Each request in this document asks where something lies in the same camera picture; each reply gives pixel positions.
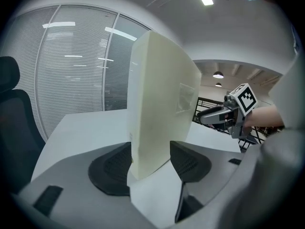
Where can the person's white t-shirt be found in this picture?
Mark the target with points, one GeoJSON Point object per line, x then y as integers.
{"type": "Point", "coordinates": [274, 175]}

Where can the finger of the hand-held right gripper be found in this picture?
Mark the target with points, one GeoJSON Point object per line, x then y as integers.
{"type": "Point", "coordinates": [220, 128]}
{"type": "Point", "coordinates": [212, 118]}

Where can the pale yellow box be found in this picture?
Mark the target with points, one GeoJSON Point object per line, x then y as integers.
{"type": "Point", "coordinates": [162, 92]}

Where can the black office chair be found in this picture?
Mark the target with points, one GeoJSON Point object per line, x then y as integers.
{"type": "Point", "coordinates": [16, 128]}

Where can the black pendant lamp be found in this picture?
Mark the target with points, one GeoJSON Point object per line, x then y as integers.
{"type": "Point", "coordinates": [218, 75]}
{"type": "Point", "coordinates": [218, 85]}

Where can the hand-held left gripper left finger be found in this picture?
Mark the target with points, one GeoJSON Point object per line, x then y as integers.
{"type": "Point", "coordinates": [78, 187]}

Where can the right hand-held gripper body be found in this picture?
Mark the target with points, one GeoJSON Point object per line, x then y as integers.
{"type": "Point", "coordinates": [245, 99]}

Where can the person's right forearm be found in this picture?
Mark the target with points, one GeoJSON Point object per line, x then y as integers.
{"type": "Point", "coordinates": [264, 118]}

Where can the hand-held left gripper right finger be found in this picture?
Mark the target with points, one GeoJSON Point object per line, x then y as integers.
{"type": "Point", "coordinates": [207, 170]}

